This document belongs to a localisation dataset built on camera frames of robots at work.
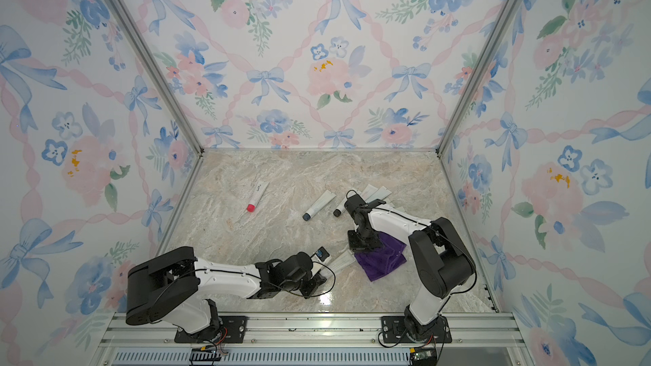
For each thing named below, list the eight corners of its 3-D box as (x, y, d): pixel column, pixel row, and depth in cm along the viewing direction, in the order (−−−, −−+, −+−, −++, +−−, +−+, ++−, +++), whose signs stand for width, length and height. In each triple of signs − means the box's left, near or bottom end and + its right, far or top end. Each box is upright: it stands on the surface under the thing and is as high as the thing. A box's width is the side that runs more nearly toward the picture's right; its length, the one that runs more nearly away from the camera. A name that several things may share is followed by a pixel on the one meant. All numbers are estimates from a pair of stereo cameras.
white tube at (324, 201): (299, 216, 100) (299, 214, 99) (328, 192, 108) (328, 189, 106) (306, 222, 99) (306, 220, 97) (334, 197, 106) (335, 194, 104)
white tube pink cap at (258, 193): (245, 210, 102) (243, 208, 100) (260, 183, 111) (259, 180, 109) (254, 212, 101) (253, 210, 100) (268, 184, 110) (267, 181, 109)
